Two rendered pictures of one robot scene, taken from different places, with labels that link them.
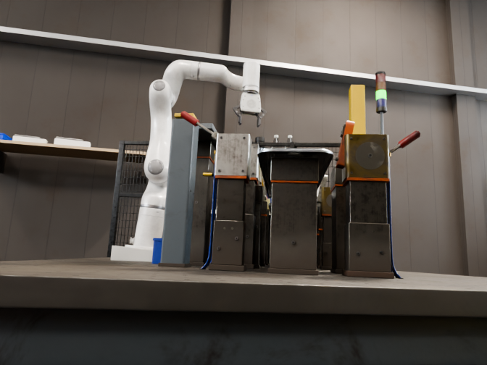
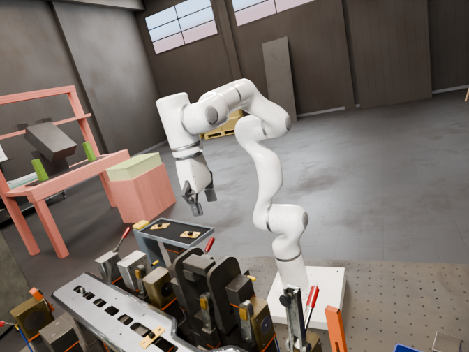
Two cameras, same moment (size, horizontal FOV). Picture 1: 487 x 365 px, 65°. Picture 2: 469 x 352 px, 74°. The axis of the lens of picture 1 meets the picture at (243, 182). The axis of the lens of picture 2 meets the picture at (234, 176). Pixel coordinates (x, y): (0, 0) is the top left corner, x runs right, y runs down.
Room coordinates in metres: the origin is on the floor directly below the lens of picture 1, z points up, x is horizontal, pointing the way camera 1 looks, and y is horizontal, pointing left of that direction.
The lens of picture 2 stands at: (2.40, -0.62, 1.70)
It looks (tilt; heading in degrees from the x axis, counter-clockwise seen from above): 17 degrees down; 128
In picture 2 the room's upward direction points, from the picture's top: 14 degrees counter-clockwise
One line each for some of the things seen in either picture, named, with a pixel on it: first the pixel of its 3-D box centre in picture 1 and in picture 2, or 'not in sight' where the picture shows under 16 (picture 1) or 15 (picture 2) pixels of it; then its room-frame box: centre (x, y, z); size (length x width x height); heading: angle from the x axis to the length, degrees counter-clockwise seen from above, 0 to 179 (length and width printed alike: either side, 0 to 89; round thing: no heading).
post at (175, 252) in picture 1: (180, 192); (155, 265); (1.14, 0.19, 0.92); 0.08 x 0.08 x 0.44; 84
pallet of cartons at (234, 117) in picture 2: not in sight; (223, 121); (-4.16, 7.92, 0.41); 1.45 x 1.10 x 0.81; 9
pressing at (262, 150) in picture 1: (292, 195); (147, 337); (1.56, -0.21, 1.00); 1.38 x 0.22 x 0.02; 174
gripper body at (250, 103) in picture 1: (250, 103); (194, 170); (1.79, -0.02, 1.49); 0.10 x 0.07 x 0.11; 102
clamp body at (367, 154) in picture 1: (371, 206); (42, 342); (0.98, -0.33, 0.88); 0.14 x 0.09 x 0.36; 84
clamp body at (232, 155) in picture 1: (226, 202); (122, 286); (1.02, 0.04, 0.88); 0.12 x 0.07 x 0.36; 84
